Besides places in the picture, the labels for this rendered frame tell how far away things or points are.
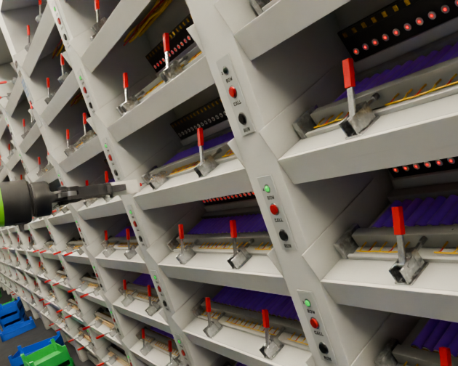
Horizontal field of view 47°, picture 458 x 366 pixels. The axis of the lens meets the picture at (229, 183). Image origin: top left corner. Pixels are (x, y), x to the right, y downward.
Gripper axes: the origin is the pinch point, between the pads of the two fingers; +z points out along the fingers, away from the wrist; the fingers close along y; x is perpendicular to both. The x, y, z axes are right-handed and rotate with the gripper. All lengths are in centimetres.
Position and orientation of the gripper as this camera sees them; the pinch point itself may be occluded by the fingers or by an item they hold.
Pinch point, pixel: (123, 187)
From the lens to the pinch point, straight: 123.9
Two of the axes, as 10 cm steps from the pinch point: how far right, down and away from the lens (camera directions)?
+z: 8.7, -1.3, 4.7
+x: -1.6, -9.9, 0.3
